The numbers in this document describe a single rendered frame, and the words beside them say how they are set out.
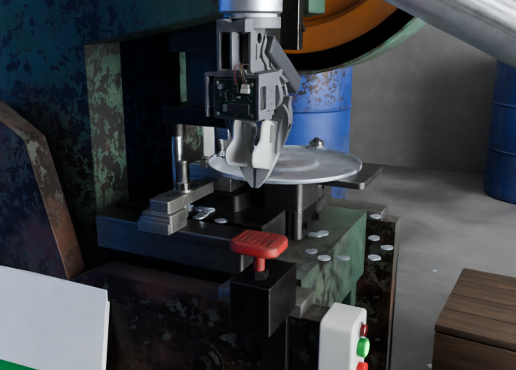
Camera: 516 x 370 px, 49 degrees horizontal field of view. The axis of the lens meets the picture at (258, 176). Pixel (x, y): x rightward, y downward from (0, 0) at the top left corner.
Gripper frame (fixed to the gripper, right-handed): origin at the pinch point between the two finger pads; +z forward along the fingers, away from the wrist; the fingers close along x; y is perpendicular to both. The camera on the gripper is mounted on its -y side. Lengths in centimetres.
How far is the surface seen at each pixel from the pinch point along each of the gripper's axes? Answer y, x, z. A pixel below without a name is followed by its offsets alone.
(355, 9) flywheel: -66, -7, -22
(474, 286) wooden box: -89, 23, 50
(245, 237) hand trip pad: 0.5, -1.6, 8.6
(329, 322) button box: -5.9, 8.5, 22.0
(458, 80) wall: -363, -17, 19
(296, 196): -28.1, -5.6, 11.1
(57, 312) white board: -5, -43, 32
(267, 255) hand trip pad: 2.8, 2.7, 9.5
